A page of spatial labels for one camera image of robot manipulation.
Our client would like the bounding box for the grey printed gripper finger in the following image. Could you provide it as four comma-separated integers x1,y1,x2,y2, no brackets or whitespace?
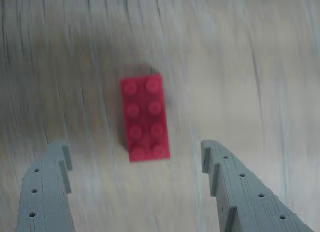
200,139,316,232
16,139,77,232

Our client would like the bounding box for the red lego block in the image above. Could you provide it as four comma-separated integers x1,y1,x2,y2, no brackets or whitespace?
119,73,172,163

